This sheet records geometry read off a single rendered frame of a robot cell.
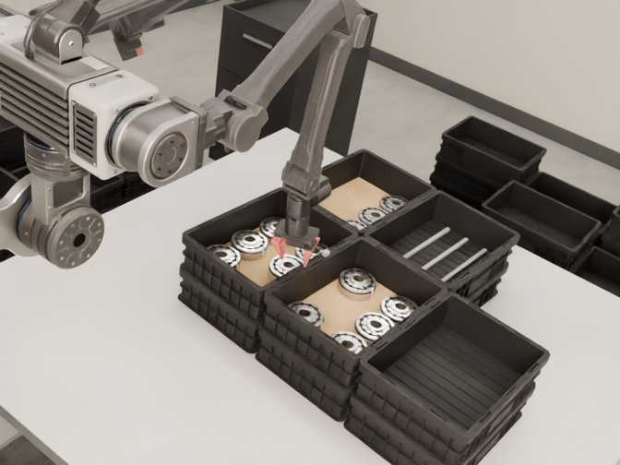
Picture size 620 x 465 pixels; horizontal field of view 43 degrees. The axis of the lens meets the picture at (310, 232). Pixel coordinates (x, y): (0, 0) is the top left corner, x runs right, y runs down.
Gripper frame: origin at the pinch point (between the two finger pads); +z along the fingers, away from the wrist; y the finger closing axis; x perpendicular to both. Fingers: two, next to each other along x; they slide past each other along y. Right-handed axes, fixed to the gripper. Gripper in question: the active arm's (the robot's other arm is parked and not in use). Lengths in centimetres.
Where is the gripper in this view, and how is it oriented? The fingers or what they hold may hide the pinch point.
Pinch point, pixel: (293, 259)
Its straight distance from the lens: 202.0
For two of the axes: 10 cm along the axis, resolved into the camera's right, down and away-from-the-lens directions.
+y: -9.4, -2.6, 2.3
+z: -0.7, 8.0, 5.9
